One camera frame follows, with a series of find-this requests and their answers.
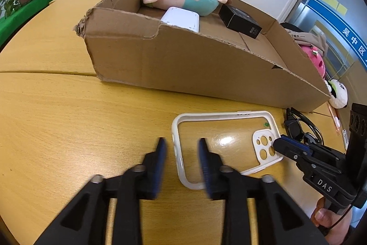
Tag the orange white pen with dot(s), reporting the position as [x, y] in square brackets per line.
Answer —
[335, 118]

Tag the white rectangular box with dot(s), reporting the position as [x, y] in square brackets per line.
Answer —
[182, 18]

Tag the small white packet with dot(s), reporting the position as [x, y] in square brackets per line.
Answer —
[345, 139]

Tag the brown cardboard box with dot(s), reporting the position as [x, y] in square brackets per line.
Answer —
[128, 43]

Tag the green cloth covered stand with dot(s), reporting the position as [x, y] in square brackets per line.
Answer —
[11, 24]

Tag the yellow sticky notes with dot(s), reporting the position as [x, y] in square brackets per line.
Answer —
[336, 6]

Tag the black small box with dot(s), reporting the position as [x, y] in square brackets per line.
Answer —
[239, 21]

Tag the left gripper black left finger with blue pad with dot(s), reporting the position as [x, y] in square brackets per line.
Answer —
[84, 219]

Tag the blue banner with characters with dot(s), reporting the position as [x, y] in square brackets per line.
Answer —
[348, 34]

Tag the white panda plush toy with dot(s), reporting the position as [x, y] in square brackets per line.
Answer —
[338, 94]

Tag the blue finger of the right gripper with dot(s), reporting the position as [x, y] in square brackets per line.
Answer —
[292, 149]

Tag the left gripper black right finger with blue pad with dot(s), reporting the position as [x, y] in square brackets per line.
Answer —
[279, 219]

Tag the person's hand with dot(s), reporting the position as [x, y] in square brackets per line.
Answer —
[327, 218]

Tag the black sunglasses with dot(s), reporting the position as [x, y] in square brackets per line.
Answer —
[301, 128]

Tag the grey beige cloth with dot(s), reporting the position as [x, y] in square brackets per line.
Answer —
[306, 38]

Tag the white clear phone case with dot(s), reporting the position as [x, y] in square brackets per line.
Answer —
[243, 138]

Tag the black camera box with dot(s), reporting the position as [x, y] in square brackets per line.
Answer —
[357, 127]

